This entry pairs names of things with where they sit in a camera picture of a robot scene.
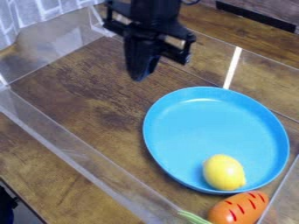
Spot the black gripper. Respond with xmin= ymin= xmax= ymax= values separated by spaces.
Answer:
xmin=104 ymin=0 xmax=196 ymax=81

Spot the blue oval tray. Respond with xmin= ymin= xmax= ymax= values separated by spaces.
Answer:
xmin=143 ymin=87 xmax=290 ymax=194

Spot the yellow toy lemon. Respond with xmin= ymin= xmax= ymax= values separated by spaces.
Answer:
xmin=203 ymin=154 xmax=247 ymax=191

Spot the white patterned curtain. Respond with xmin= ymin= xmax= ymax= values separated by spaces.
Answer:
xmin=0 ymin=0 xmax=105 ymax=51

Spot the orange toy carrot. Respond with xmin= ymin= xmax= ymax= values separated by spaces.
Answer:
xmin=177 ymin=191 xmax=270 ymax=224

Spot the dark object at lower left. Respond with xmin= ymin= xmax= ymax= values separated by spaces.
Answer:
xmin=0 ymin=186 xmax=17 ymax=224

